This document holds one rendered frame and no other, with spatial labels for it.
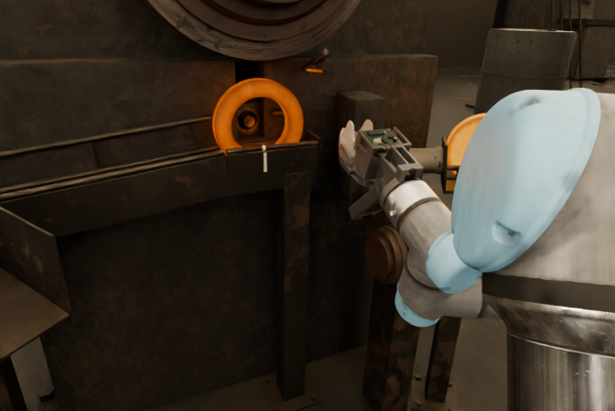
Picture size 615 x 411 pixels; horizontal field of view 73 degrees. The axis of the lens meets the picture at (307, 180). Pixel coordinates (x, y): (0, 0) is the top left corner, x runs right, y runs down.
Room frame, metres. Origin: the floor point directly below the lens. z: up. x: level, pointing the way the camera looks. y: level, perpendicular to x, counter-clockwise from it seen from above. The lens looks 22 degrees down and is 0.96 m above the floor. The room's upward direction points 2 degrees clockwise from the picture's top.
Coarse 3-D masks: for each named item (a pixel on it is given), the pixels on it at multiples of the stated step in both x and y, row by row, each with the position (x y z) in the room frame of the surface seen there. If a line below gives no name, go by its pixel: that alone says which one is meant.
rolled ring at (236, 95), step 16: (256, 80) 0.81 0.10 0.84; (224, 96) 0.79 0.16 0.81; (240, 96) 0.79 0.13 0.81; (256, 96) 0.80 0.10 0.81; (272, 96) 0.82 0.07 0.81; (288, 96) 0.83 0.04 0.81; (224, 112) 0.78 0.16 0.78; (288, 112) 0.83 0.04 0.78; (224, 128) 0.78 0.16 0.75; (288, 128) 0.83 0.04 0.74; (224, 144) 0.78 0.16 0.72
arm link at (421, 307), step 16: (400, 288) 0.52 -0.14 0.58; (416, 288) 0.48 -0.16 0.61; (432, 288) 0.47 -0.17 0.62; (480, 288) 0.49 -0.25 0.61; (400, 304) 0.51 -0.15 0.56; (416, 304) 0.49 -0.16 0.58; (432, 304) 0.48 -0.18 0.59; (448, 304) 0.48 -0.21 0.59; (464, 304) 0.48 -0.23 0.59; (480, 304) 0.48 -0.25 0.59; (416, 320) 0.50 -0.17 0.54; (432, 320) 0.49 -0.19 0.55
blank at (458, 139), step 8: (464, 120) 0.85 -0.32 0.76; (472, 120) 0.83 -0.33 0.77; (480, 120) 0.82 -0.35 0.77; (456, 128) 0.85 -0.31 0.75; (464, 128) 0.83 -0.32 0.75; (472, 128) 0.83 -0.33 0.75; (448, 136) 0.86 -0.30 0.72; (456, 136) 0.83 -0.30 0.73; (464, 136) 0.83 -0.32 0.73; (448, 144) 0.84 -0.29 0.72; (456, 144) 0.83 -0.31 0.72; (464, 144) 0.83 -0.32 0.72; (448, 152) 0.83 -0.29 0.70; (456, 152) 0.83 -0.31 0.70; (464, 152) 0.83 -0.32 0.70; (448, 160) 0.83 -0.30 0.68; (456, 160) 0.83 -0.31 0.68
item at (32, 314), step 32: (0, 224) 0.49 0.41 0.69; (32, 224) 0.44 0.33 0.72; (0, 256) 0.50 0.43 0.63; (32, 256) 0.45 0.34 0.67; (0, 288) 0.46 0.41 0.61; (32, 288) 0.46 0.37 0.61; (64, 288) 0.41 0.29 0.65; (0, 320) 0.40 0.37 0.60; (32, 320) 0.40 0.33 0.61; (0, 352) 0.36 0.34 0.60
